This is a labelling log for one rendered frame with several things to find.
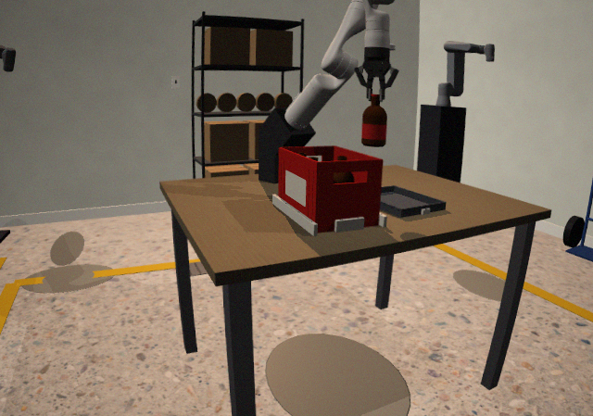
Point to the brown glass bottle with red label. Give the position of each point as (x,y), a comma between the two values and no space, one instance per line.
(374,120)

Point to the red plastic bottle crate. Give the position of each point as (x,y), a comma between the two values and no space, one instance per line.
(308,185)

